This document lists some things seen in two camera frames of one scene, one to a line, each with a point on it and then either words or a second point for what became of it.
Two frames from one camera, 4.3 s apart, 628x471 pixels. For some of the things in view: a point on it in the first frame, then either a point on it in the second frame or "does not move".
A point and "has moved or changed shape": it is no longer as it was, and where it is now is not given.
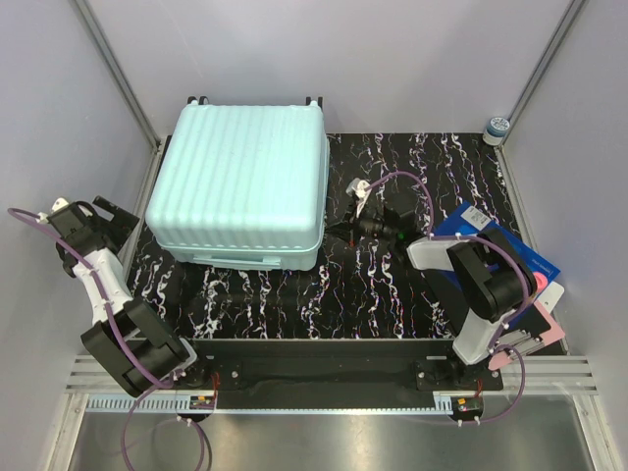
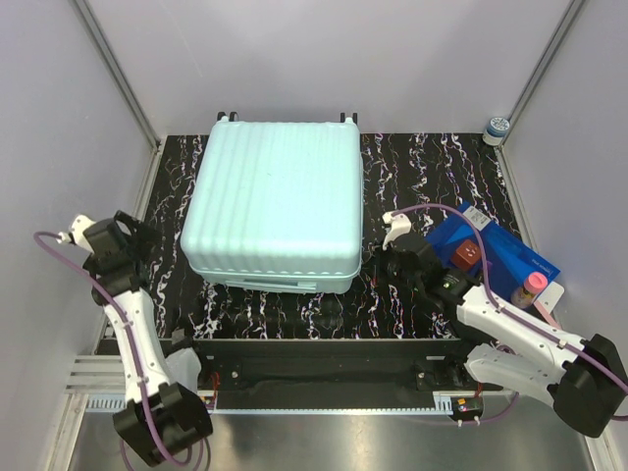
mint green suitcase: x=241 y=187 has moved or changed shape
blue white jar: x=496 y=130 does not move
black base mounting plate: x=319 y=367 does not move
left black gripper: x=122 y=223 → x=145 y=237
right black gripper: x=347 y=229 → x=384 y=255
